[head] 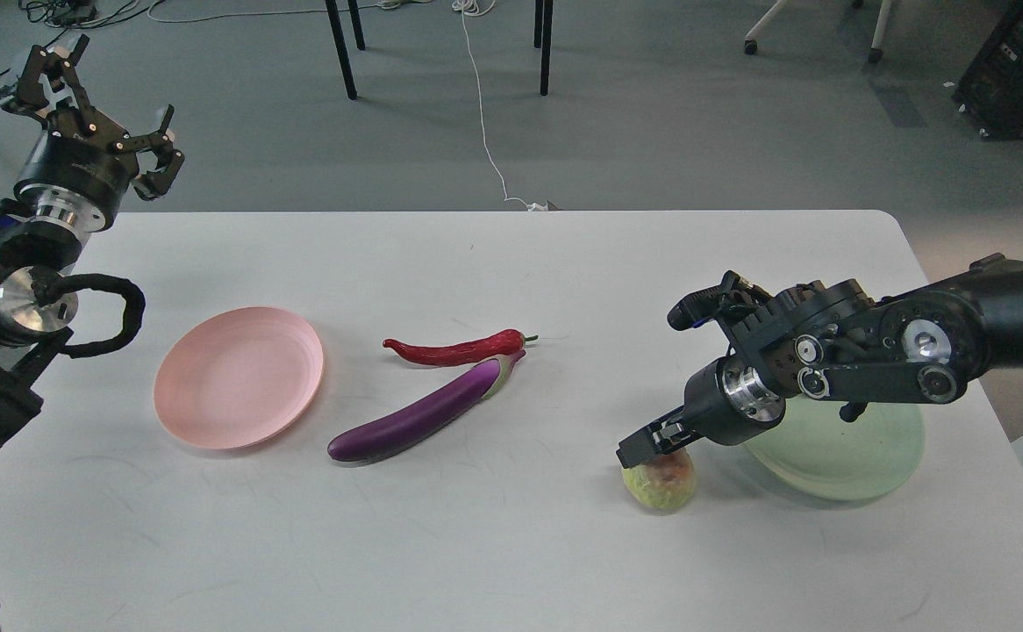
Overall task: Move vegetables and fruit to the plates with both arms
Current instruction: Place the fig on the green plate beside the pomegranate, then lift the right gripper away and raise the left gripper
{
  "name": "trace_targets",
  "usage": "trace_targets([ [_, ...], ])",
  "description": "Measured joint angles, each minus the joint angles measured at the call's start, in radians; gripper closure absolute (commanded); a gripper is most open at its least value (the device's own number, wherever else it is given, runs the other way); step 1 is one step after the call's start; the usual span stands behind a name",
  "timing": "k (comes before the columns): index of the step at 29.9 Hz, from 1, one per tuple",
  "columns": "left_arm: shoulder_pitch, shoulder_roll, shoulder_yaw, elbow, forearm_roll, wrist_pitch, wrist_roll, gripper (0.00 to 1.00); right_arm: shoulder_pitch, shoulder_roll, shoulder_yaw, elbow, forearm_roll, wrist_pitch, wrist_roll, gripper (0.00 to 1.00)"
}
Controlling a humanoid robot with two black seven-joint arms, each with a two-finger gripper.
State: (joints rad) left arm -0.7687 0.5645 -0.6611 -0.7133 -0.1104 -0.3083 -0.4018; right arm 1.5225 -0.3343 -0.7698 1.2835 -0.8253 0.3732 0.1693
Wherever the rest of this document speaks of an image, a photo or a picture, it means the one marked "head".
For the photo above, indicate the yellow green peach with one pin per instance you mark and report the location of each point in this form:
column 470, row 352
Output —
column 665, row 483

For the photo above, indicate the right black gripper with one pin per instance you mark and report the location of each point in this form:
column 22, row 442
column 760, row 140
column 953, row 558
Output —
column 726, row 403

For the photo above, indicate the black table legs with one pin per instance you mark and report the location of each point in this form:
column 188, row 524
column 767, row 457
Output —
column 543, row 15

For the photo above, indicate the pink plate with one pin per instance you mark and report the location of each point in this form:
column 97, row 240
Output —
column 239, row 378

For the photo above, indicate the purple eggplant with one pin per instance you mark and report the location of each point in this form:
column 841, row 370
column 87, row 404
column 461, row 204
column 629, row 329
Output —
column 412, row 424

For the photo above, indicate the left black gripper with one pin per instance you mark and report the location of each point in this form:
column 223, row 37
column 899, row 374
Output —
column 66, row 179

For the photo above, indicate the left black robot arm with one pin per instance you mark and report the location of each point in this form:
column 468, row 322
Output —
column 47, row 310

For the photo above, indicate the red chili pepper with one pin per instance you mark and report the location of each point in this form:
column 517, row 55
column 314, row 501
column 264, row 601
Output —
column 506, row 342

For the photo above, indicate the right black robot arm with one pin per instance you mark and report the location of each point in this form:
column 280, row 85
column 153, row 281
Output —
column 834, row 343

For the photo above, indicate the green plate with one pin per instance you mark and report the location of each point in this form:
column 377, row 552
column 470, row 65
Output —
column 816, row 452

